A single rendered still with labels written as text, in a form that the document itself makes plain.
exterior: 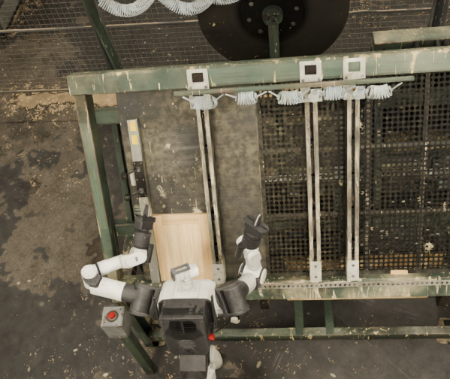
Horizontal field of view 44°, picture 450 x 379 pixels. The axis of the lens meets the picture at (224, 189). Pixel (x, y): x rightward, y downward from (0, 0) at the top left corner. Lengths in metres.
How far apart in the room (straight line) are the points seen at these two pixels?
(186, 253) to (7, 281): 1.97
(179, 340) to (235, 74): 1.25
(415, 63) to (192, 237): 1.43
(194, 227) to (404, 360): 1.72
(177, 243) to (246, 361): 1.16
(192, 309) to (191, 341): 0.16
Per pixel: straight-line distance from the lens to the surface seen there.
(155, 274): 3.16
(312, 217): 2.93
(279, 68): 2.63
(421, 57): 2.70
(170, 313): 2.53
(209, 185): 2.84
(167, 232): 3.05
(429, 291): 3.21
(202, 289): 2.61
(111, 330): 3.18
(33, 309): 4.47
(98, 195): 3.02
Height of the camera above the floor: 3.68
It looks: 54 degrees down
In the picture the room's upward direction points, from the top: 12 degrees counter-clockwise
